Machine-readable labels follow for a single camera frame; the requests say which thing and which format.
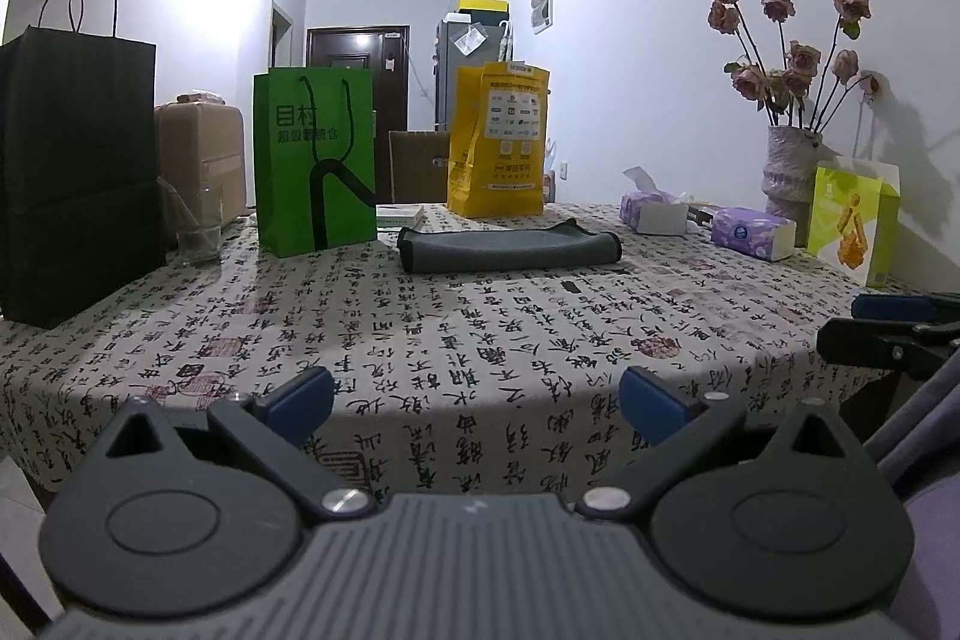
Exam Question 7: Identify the brown cardboard box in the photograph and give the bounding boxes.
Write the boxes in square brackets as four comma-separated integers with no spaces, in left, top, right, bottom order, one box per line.
[388,129,452,205]

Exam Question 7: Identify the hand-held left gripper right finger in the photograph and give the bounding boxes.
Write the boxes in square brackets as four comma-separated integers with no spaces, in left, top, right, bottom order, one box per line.
[576,365,857,524]

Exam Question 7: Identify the white yellow-green paper bag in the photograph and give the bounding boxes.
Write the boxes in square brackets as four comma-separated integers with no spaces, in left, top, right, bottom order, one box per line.
[806,155,903,289]

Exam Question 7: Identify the purple tissue pack open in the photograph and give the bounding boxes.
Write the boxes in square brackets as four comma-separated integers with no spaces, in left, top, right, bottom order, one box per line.
[619,166,695,230]

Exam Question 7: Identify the calligraphy printed tablecloth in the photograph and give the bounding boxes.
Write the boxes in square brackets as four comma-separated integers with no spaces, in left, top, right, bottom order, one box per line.
[0,201,960,498]

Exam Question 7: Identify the purple tissue pack sealed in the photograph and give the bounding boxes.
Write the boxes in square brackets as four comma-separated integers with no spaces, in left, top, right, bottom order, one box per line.
[709,206,797,262]

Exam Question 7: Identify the grey towel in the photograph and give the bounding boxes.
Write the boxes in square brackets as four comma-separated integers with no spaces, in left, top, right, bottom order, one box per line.
[396,218,625,275]

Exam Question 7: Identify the beige suitcase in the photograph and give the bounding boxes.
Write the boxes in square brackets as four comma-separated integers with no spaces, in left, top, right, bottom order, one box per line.
[154,101,248,230]

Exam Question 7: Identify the black paper bag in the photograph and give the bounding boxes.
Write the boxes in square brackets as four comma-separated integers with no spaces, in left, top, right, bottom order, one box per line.
[0,0,169,330]

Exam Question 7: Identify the yellow paper bag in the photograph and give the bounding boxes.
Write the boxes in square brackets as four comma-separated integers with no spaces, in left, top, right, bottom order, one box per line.
[446,61,552,219]

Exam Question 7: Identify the white green book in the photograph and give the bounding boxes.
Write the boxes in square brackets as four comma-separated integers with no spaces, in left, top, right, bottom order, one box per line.
[375,204,425,230]

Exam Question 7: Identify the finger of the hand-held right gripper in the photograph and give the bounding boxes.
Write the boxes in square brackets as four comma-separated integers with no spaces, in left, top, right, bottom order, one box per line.
[850,293,960,327]
[817,317,960,380]

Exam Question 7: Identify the dark brown door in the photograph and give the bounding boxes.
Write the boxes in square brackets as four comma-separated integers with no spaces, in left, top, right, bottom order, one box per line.
[305,25,411,134]

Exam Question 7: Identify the clear drinking glass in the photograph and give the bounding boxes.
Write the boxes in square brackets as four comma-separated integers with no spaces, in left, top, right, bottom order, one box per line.
[156,175,224,268]

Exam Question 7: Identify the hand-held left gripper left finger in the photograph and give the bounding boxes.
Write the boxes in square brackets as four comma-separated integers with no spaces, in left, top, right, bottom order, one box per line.
[105,365,377,522]

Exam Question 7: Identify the pale textured vase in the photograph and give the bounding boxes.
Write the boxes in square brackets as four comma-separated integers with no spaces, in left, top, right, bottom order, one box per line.
[763,124,824,249]

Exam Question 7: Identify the dried pink roses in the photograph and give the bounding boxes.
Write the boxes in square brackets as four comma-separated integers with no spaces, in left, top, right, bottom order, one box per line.
[706,0,883,133]

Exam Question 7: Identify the small white box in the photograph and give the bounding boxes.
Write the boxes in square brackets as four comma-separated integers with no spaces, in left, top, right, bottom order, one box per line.
[635,203,689,236]

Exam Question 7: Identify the green paper bag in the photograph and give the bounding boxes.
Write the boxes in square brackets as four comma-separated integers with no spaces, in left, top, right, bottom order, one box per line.
[252,66,379,259]

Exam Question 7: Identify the grey refrigerator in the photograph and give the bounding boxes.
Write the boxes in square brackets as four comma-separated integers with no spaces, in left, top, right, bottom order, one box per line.
[433,12,514,133]

